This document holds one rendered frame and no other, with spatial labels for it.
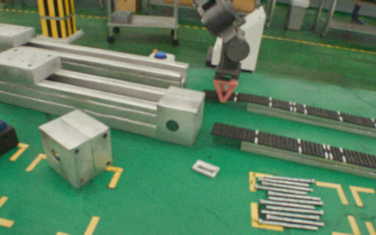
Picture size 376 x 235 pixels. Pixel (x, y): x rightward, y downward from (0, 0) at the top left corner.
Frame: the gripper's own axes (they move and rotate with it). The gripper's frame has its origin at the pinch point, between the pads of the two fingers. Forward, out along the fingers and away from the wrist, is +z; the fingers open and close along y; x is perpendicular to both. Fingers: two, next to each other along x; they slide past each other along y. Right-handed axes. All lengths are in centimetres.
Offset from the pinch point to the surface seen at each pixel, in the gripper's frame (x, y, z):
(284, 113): 18.0, 1.5, 1.6
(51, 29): -249, -223, 63
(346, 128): 36.0, 2.1, 1.9
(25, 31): -70, -1, -11
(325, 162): 27.0, 20.5, 1.8
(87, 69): -42.3, 5.3, -3.2
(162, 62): -20.4, -2.1, -6.0
